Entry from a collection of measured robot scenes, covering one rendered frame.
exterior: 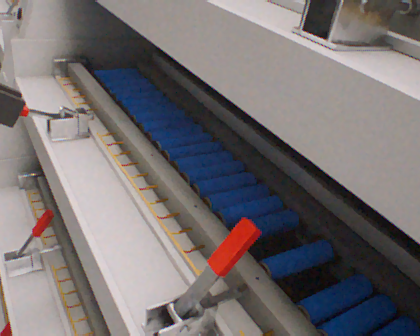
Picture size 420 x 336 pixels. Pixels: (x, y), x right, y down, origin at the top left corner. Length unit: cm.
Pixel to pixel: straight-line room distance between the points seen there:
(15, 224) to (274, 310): 44
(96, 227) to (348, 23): 24
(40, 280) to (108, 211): 22
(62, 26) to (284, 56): 45
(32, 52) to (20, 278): 30
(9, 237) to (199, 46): 43
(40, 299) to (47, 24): 35
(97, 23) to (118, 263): 40
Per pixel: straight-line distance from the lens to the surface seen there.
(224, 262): 23
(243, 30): 21
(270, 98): 19
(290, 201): 36
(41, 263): 56
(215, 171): 37
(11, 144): 66
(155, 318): 26
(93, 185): 37
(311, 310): 27
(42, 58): 61
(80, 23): 61
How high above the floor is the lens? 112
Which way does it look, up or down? 20 degrees down
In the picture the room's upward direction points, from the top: 27 degrees clockwise
